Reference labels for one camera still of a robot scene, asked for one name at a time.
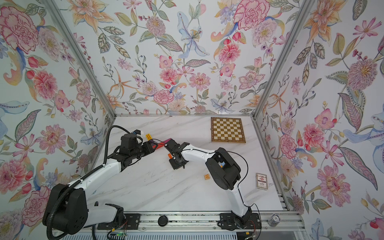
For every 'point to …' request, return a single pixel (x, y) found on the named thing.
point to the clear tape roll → (274, 221)
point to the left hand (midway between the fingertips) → (158, 144)
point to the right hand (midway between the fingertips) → (176, 162)
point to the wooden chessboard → (228, 130)
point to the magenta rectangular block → (167, 141)
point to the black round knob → (162, 220)
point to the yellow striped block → (148, 136)
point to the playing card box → (261, 181)
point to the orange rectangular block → (170, 156)
